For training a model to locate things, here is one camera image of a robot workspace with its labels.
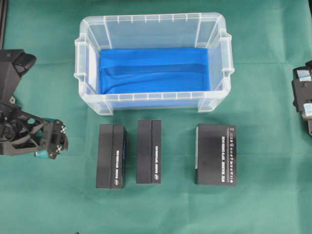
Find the clear plastic storage case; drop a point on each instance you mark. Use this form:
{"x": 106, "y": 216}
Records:
{"x": 187, "y": 30}

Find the green table cloth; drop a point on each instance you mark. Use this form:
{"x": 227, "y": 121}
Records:
{"x": 273, "y": 194}

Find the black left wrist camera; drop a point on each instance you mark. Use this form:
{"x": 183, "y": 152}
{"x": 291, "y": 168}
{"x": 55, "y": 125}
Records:
{"x": 13, "y": 65}

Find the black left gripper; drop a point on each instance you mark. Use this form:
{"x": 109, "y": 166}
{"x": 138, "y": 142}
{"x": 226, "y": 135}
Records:
{"x": 23, "y": 133}

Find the black box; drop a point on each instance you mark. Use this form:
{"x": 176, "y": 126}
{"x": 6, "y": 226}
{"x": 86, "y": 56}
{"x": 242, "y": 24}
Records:
{"x": 215, "y": 155}
{"x": 111, "y": 156}
{"x": 148, "y": 159}

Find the blue plastic insert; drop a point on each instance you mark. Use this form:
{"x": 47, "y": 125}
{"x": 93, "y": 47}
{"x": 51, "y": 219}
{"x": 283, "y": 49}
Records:
{"x": 132, "y": 71}

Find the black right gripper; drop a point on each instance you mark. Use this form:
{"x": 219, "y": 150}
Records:
{"x": 302, "y": 92}

